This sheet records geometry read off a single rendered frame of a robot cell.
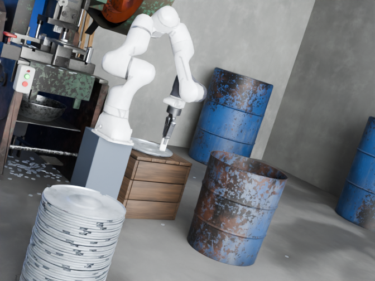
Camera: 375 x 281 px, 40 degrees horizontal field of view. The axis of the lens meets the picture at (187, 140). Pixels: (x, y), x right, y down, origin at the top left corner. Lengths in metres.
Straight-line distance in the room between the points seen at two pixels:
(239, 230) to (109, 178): 0.68
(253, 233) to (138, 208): 0.64
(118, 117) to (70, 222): 0.84
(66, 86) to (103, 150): 0.67
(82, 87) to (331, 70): 3.34
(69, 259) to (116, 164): 0.83
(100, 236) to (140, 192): 1.07
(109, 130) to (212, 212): 0.66
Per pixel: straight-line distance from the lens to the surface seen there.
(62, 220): 1.74
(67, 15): 3.07
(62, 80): 2.98
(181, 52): 2.59
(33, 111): 3.08
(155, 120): 5.07
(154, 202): 2.89
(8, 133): 2.90
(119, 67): 2.45
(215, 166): 2.60
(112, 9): 3.40
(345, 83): 5.63
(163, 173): 2.84
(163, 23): 2.59
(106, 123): 2.45
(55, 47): 3.02
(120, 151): 2.49
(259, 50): 5.69
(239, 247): 2.64
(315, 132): 5.73
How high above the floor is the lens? 0.93
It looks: 9 degrees down
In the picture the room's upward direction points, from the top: 17 degrees clockwise
